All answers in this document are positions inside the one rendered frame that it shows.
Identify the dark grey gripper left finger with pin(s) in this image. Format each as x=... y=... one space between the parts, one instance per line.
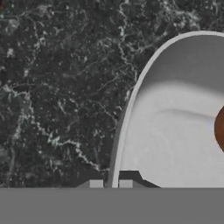
x=94 y=180

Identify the brown round food item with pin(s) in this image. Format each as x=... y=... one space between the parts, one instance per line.
x=220 y=128

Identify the white oval container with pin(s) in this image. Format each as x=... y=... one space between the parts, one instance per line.
x=175 y=128

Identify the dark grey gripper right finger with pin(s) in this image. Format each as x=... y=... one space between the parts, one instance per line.
x=131 y=180

